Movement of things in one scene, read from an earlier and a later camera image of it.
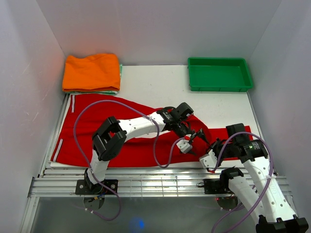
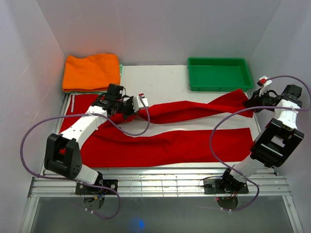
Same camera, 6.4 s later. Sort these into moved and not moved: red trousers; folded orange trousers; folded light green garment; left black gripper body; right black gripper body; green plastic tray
Moved: right black gripper body; left black gripper body; red trousers
Not moved: folded orange trousers; folded light green garment; green plastic tray
